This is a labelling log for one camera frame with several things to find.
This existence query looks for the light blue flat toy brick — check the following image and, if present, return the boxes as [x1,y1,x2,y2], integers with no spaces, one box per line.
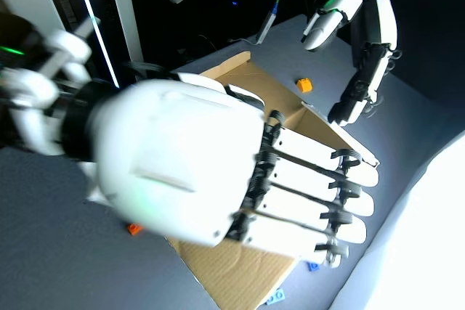
[266,288,286,306]

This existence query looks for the narrow white cabinet panel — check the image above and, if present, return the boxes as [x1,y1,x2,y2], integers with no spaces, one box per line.
[105,0,148,75]

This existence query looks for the white cable adapter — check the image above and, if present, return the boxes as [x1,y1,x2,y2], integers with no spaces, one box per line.
[256,3,279,45]

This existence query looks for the grey table cloth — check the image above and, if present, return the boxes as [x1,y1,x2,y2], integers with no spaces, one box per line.
[0,14,465,310]

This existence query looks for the white LED light strip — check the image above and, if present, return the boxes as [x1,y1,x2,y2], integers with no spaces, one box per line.
[71,0,123,89]

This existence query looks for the white sheet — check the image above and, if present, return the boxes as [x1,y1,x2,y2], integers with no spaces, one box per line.
[328,139,465,310]

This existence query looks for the brown cardboard box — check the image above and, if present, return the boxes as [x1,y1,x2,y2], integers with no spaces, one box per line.
[165,50,381,310]

